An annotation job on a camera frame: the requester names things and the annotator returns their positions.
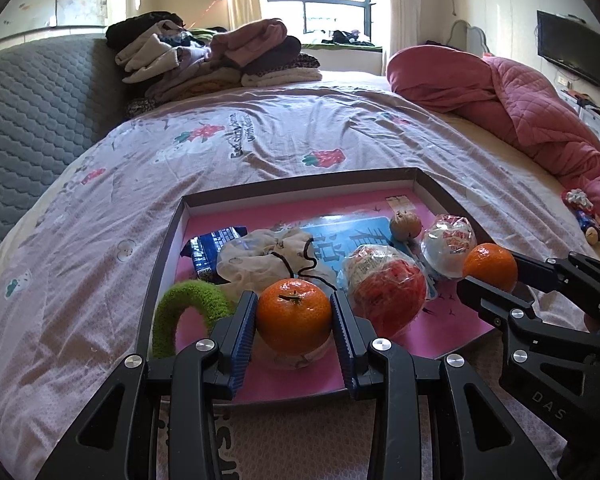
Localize pile of folded clothes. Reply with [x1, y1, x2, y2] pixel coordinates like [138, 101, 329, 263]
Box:
[105, 14, 323, 116]

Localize blue snack packet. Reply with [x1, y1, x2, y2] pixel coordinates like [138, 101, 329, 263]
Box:
[180, 226, 248, 282]

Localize black flat television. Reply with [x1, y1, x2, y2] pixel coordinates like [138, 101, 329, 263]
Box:
[536, 10, 600, 90]

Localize orange tangerine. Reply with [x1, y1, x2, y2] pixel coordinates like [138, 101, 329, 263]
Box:
[256, 278, 332, 357]
[461, 243, 519, 293]

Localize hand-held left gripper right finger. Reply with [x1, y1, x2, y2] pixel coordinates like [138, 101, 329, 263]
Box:
[329, 290, 556, 480]

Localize beige drawstring pouch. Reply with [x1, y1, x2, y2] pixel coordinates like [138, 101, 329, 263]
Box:
[216, 227, 338, 371]

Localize shallow dark cardboard box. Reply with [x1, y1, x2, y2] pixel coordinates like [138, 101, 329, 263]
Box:
[135, 167, 501, 406]

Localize white drawer cabinet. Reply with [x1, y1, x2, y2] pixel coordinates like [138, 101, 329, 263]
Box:
[560, 87, 600, 143]

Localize grey quilted headboard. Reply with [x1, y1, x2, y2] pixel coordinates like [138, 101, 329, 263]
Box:
[0, 35, 131, 261]

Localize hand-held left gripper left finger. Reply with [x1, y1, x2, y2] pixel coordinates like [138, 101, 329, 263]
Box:
[35, 290, 258, 480]

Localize small brown nut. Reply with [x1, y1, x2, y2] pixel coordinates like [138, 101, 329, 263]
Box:
[389, 211, 423, 242]

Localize small colourful toy figures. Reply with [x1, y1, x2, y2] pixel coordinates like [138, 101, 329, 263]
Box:
[561, 188, 600, 246]

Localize clear packet of red snacks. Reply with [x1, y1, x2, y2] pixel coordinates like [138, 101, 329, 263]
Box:
[341, 243, 428, 338]

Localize pink quilted blanket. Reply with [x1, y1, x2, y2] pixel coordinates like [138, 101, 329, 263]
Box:
[386, 46, 600, 231]

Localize green fuzzy ring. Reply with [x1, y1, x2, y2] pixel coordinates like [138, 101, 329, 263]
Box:
[151, 280, 236, 359]

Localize arched white mirror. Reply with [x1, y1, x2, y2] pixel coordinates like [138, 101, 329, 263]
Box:
[450, 20, 486, 56]

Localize dark clothes on windowsill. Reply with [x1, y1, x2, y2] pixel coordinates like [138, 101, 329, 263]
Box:
[322, 30, 376, 46]

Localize white round snack packet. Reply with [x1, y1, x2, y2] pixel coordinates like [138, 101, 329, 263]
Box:
[420, 214, 477, 279]

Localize green window seat cushion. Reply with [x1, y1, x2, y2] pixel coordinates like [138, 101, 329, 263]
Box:
[300, 41, 383, 53]

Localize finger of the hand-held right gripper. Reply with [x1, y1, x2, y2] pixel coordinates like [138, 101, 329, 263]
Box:
[456, 276, 537, 333]
[510, 251, 600, 336]

